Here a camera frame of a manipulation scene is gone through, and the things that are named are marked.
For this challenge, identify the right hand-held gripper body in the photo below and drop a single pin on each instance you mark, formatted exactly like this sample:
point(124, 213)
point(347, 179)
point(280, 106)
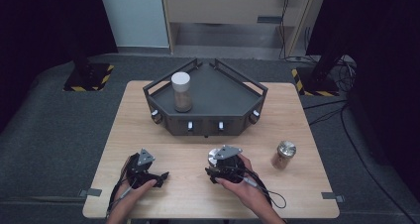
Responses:
point(231, 169)

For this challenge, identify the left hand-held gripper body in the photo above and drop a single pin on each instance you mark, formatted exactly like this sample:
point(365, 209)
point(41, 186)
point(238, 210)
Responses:
point(138, 172)

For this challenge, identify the silver-lidded jar brown contents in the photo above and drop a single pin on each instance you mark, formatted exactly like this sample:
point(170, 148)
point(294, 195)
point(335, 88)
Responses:
point(284, 154)

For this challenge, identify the black corner rack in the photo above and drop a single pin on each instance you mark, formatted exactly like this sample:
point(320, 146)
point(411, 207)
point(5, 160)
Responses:
point(214, 95)

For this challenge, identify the white-lidded spice jar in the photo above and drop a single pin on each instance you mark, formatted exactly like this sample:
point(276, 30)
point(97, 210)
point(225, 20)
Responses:
point(181, 91)

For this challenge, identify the person's right hand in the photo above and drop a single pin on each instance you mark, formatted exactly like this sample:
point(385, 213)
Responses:
point(247, 191)

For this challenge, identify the person's left hand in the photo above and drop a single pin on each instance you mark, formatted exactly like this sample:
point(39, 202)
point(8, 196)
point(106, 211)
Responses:
point(127, 197)

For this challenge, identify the grey tape strip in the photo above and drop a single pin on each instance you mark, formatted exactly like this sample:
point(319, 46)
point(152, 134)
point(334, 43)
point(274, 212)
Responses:
point(90, 192)
point(332, 196)

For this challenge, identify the black stand with striped base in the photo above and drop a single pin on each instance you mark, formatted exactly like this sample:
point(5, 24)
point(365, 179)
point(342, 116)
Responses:
point(317, 82)
point(89, 77)

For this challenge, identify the white panel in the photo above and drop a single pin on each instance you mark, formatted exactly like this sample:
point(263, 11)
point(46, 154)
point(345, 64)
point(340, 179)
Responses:
point(135, 16)

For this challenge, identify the black curtain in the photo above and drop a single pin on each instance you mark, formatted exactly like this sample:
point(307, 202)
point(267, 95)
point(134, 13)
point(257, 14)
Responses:
point(43, 29)
point(383, 52)

